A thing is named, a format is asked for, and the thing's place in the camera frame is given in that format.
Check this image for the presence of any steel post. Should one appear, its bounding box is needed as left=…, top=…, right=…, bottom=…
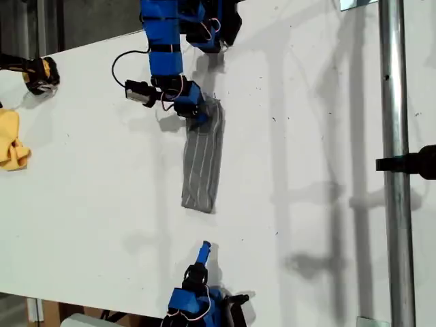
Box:
left=377, top=0, right=417, bottom=327

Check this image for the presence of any white table leg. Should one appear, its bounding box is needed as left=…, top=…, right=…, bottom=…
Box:
left=27, top=298, right=44, bottom=323

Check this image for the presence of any black camera box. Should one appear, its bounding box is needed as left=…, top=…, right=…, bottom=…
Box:
left=125, top=79, right=163, bottom=108
left=223, top=293, right=252, bottom=327

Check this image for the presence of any black clamp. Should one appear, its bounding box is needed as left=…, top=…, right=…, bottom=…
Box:
left=375, top=144, right=436, bottom=181

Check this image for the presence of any grey striped towel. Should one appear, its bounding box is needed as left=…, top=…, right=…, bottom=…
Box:
left=181, top=98, right=227, bottom=215

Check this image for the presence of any yellow cloth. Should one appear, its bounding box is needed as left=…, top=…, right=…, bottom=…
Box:
left=0, top=108, right=32, bottom=171

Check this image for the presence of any black camera cable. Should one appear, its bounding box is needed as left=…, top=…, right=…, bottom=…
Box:
left=111, top=50, right=151, bottom=89

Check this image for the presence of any white box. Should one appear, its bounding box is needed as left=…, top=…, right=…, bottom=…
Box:
left=60, top=313, right=113, bottom=327

